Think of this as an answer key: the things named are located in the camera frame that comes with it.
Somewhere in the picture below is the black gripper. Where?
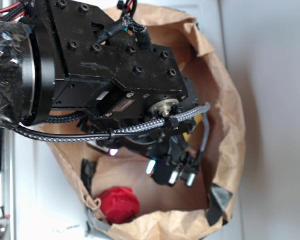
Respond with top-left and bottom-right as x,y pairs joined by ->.
86,114 -> 203,187

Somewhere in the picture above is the red paper ball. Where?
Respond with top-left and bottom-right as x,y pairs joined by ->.
94,186 -> 140,225

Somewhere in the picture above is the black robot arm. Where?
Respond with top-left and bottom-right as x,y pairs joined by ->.
0,0 -> 210,186

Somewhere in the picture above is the yellow sponge piece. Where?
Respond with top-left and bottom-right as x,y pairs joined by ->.
183,114 -> 202,142

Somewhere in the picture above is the brown paper bag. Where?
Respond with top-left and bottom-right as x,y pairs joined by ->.
49,4 -> 246,240

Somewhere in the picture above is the white plastic tray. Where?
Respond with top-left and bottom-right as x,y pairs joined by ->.
10,0 -> 245,240

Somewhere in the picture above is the grey braided cable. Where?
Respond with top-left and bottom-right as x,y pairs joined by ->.
12,101 -> 212,166

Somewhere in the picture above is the aluminium frame rail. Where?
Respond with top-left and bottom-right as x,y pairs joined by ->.
0,129 -> 16,240

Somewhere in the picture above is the red wire bundle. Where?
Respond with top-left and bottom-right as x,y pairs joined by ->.
0,0 -> 138,20

